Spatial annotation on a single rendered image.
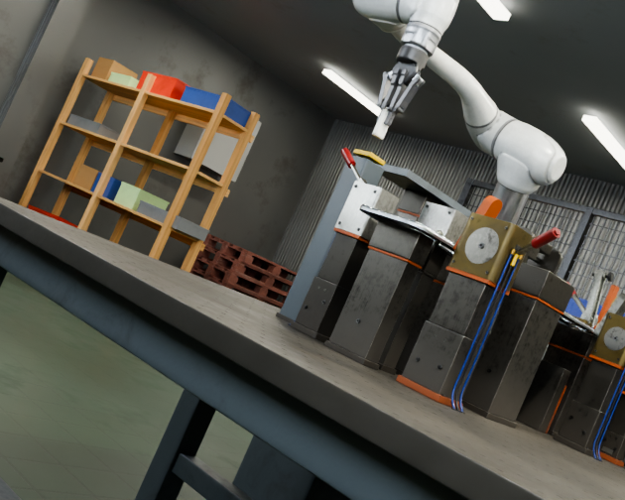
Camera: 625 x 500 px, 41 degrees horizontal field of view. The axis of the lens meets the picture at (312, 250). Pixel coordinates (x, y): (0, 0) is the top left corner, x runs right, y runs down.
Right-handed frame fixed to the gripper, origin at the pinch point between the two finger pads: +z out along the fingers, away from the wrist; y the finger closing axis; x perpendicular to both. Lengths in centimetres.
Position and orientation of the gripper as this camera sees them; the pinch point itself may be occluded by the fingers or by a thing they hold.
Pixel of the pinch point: (382, 124)
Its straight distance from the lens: 208.7
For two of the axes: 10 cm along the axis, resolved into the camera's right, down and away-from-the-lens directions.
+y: 6.3, 2.5, -7.3
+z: -4.1, 9.1, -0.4
